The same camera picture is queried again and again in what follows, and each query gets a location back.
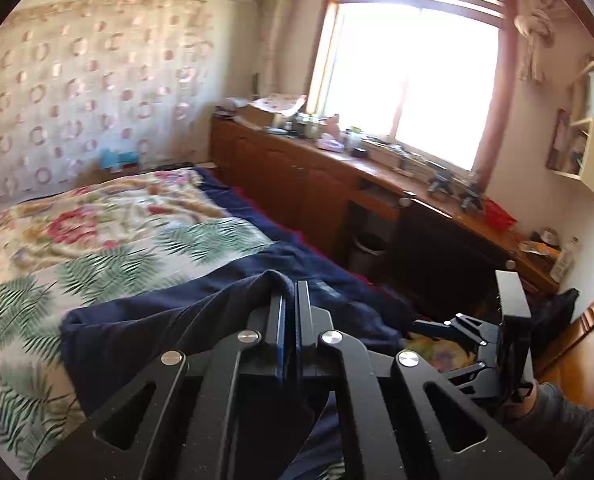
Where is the navy blue bed sheet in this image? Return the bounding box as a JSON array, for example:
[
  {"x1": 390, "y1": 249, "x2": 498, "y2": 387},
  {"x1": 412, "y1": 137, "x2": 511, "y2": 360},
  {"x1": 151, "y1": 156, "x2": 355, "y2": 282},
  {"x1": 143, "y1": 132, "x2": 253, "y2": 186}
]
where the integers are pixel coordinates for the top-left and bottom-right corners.
[{"x1": 190, "y1": 167, "x2": 413, "y2": 331}]

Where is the tied-back cream curtain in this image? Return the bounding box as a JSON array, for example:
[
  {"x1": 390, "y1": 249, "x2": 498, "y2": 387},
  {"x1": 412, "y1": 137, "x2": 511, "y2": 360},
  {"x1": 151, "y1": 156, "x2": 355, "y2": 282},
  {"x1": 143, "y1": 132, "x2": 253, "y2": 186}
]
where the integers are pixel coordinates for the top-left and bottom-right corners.
[{"x1": 514, "y1": 0, "x2": 568, "y2": 84}]

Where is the circle-patterned sheer curtain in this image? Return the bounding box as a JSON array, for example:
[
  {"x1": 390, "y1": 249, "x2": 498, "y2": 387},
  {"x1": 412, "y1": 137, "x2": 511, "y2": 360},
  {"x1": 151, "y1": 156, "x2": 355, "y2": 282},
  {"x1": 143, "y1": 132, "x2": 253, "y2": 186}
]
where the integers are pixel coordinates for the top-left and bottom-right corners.
[{"x1": 0, "y1": 0, "x2": 213, "y2": 207}]

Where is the floral quilt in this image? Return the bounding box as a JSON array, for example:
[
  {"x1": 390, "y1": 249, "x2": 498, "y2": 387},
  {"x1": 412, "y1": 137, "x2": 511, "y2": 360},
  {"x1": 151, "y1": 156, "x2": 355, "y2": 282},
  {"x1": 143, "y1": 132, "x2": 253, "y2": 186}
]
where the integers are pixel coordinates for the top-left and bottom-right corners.
[{"x1": 0, "y1": 168, "x2": 229, "y2": 281}]

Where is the red bag on sideboard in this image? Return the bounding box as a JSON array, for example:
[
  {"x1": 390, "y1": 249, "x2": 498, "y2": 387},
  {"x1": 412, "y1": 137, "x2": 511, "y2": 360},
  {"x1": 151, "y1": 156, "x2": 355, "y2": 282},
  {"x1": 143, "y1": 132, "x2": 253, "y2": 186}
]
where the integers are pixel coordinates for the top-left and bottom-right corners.
[{"x1": 483, "y1": 198, "x2": 517, "y2": 232}]

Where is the light blue toy box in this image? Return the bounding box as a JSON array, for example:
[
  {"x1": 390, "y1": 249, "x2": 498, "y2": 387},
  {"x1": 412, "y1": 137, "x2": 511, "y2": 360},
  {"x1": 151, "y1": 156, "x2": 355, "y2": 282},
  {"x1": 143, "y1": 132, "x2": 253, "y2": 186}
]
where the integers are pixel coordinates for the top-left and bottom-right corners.
[{"x1": 99, "y1": 148, "x2": 140, "y2": 171}]

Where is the cardboard box with patterned lid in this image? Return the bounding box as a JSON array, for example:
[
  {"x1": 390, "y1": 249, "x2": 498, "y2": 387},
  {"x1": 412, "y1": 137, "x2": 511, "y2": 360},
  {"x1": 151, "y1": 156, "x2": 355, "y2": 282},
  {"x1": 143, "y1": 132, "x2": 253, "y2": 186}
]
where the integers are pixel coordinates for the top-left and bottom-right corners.
[{"x1": 237, "y1": 93, "x2": 306, "y2": 128}]

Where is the bed with leaf-print cover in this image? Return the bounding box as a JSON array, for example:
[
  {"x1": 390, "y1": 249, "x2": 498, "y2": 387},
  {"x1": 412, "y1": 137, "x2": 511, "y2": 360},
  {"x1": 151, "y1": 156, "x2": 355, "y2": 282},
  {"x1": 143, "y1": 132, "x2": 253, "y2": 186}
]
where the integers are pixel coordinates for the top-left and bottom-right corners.
[{"x1": 0, "y1": 167, "x2": 459, "y2": 480}]

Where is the long wooden sideboard cabinet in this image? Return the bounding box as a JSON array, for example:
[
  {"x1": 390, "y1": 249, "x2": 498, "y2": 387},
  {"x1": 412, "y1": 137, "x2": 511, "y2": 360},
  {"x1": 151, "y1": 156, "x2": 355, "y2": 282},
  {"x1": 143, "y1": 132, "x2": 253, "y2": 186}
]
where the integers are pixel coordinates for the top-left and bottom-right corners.
[{"x1": 210, "y1": 118, "x2": 557, "y2": 318}]

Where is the navy blue garment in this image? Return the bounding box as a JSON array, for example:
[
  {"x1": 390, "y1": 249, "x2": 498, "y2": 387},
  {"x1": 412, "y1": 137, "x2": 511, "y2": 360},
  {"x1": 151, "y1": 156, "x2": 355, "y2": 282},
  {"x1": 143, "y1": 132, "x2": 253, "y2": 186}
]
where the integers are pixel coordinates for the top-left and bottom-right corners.
[{"x1": 60, "y1": 266, "x2": 342, "y2": 479}]

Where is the person's right hand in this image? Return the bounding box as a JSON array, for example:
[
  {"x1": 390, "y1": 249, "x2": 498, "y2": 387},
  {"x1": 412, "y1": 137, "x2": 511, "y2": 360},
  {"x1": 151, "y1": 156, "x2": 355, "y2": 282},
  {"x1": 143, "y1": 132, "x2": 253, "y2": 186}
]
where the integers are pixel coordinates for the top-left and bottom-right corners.
[{"x1": 498, "y1": 379, "x2": 539, "y2": 422}]

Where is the window with wooden frame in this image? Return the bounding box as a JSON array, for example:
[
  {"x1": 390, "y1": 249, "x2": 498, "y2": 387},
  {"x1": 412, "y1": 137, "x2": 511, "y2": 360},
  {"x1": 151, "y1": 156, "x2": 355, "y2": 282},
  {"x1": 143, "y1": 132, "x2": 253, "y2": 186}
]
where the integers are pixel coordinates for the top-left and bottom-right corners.
[{"x1": 306, "y1": 0, "x2": 517, "y2": 185}]

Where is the wall shelf unit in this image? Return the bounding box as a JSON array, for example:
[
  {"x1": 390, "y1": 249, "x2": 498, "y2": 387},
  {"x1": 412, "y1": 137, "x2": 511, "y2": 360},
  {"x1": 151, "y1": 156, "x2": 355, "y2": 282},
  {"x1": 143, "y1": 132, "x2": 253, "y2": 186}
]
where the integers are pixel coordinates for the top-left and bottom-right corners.
[{"x1": 546, "y1": 61, "x2": 594, "y2": 194}]

